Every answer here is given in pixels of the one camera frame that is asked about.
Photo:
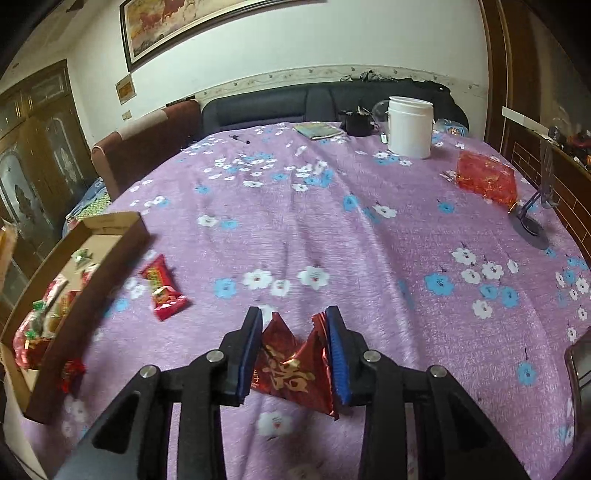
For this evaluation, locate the small green candy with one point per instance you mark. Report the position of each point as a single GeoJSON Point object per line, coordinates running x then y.
{"type": "Point", "coordinates": [81, 256]}

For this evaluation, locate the small wall frame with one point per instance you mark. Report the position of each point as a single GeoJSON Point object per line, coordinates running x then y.
{"type": "Point", "coordinates": [125, 89]}

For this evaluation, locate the brown chair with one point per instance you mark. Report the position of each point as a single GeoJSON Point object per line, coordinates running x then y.
{"type": "Point", "coordinates": [143, 143]}

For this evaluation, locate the wooden sideboard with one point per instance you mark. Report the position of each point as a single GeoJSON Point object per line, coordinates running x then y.
{"type": "Point", "coordinates": [568, 175]}

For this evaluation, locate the small black pen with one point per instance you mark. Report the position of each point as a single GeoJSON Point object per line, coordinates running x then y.
{"type": "Point", "coordinates": [239, 138]}

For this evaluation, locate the blue packet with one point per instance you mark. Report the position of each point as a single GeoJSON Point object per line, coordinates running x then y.
{"type": "Point", "coordinates": [450, 128]}

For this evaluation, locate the black smartphone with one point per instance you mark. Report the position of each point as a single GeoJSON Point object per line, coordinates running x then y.
{"type": "Point", "coordinates": [581, 397]}

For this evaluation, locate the small red candy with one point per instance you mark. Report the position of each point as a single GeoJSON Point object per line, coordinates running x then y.
{"type": "Point", "coordinates": [70, 374]}

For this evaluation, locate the brown cardboard box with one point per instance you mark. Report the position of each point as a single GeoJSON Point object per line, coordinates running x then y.
{"type": "Point", "coordinates": [111, 258]}

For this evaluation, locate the black sofa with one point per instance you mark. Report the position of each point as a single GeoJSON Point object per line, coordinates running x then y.
{"type": "Point", "coordinates": [277, 106]}

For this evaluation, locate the grey phone stand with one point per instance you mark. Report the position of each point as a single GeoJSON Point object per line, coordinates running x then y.
{"type": "Point", "coordinates": [531, 228]}

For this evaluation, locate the wooden door frame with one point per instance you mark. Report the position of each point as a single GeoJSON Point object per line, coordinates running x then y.
{"type": "Point", "coordinates": [496, 69]}

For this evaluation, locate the white plastic jar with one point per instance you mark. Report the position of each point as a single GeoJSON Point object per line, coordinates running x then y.
{"type": "Point", "coordinates": [410, 129]}

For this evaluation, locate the dark clothing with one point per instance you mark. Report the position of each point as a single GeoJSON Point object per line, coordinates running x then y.
{"type": "Point", "coordinates": [429, 90]}

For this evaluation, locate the red and gold snack packet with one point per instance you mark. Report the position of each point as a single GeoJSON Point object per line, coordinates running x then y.
{"type": "Point", "coordinates": [27, 350]}

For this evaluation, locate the dark red foil snack packet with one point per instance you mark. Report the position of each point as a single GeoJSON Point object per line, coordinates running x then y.
{"type": "Point", "coordinates": [286, 369]}

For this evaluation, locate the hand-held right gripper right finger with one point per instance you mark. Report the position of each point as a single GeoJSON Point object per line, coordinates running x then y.
{"type": "Point", "coordinates": [339, 360]}

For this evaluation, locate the green booklet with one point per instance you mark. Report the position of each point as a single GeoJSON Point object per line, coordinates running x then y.
{"type": "Point", "coordinates": [318, 131]}

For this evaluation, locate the blue patterned cloth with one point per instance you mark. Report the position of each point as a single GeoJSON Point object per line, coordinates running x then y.
{"type": "Point", "coordinates": [87, 205]}

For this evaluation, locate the framed wall painting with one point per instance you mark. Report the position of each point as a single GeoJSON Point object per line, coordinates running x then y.
{"type": "Point", "coordinates": [184, 27]}

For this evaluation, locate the wooden wardrobe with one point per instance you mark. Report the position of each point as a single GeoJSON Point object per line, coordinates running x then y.
{"type": "Point", "coordinates": [41, 161]}

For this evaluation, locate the red mesh bag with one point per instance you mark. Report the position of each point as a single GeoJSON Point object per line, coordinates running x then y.
{"type": "Point", "coordinates": [487, 177]}

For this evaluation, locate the black desk holder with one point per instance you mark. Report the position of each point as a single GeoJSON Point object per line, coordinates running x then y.
{"type": "Point", "coordinates": [358, 123]}

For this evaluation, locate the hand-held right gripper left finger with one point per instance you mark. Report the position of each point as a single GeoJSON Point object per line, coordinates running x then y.
{"type": "Point", "coordinates": [249, 360]}

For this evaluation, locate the small red snack packet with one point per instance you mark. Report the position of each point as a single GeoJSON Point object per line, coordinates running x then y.
{"type": "Point", "coordinates": [164, 288]}

